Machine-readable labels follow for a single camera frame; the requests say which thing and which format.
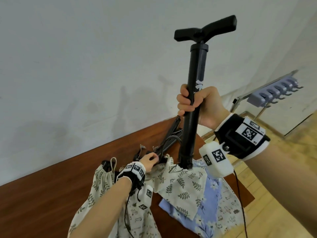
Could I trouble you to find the blue floral drawstring bag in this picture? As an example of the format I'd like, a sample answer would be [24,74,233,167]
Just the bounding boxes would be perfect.
[158,158,224,238]

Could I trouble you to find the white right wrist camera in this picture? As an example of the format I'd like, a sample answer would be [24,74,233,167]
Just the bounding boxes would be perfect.
[199,141,234,178]

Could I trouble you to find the black right wrist strap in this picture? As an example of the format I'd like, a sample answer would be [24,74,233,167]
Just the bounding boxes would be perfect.
[213,112,271,161]

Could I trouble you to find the black wrist strap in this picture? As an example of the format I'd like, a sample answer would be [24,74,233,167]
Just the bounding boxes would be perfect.
[115,161,147,196]
[213,112,271,161]

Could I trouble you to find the person's left hand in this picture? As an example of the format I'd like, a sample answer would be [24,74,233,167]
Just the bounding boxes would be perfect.
[139,152,160,173]

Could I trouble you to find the thin black right cable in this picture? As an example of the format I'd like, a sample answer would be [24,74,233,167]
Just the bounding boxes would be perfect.
[232,171,249,238]

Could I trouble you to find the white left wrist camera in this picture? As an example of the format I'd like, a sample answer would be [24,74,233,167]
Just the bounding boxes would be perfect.
[137,185,154,211]

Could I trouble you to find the person's left forearm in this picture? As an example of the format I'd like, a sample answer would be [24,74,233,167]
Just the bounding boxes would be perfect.
[70,177,133,238]

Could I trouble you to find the person's right forearm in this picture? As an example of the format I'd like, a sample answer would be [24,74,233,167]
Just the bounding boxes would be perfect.
[244,143,317,236]

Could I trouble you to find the purple hook rail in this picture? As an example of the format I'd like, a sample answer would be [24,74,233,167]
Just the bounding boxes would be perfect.
[247,77,304,108]

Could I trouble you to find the black tripod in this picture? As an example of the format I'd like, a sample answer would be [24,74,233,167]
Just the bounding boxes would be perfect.
[102,160,116,173]

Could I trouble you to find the black bike pumps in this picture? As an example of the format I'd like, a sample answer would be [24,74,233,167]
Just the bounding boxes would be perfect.
[155,116,185,163]

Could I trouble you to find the pile of black tripods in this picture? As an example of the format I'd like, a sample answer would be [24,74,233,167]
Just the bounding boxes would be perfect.
[174,15,238,170]

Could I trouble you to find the metal clothes rack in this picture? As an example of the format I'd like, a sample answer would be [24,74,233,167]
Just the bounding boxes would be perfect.
[202,69,299,141]

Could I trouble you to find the black left wrist strap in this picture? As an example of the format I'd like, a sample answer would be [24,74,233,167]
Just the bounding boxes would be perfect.
[115,161,147,196]

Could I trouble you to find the person's right hand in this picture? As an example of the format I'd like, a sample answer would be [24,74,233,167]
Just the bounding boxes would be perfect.
[177,83,231,131]

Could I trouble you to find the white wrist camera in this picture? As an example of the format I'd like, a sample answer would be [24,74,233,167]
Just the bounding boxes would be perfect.
[199,141,234,178]
[137,185,154,211]

